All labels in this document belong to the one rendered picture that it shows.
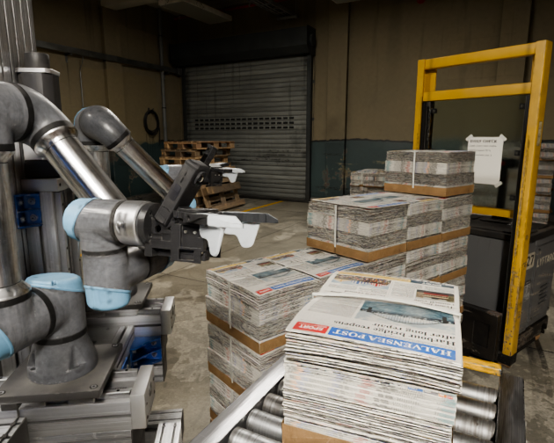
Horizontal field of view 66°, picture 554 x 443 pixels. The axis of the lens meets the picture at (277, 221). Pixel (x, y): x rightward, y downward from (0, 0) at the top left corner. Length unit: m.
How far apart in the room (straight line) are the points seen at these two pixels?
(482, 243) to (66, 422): 2.51
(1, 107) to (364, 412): 0.83
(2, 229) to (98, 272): 0.24
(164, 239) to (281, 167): 8.68
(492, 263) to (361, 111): 6.12
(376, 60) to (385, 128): 1.28
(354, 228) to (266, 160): 7.75
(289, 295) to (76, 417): 0.79
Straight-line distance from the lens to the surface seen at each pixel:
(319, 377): 0.78
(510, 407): 1.09
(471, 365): 1.19
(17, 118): 0.95
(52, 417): 1.18
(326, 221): 1.98
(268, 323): 1.55
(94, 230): 0.76
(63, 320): 1.07
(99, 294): 0.79
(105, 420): 1.16
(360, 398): 0.78
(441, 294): 0.98
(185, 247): 0.66
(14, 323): 0.98
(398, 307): 0.89
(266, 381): 1.06
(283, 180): 9.35
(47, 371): 1.12
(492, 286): 3.04
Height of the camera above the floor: 1.36
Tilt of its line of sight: 11 degrees down
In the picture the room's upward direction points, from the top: straight up
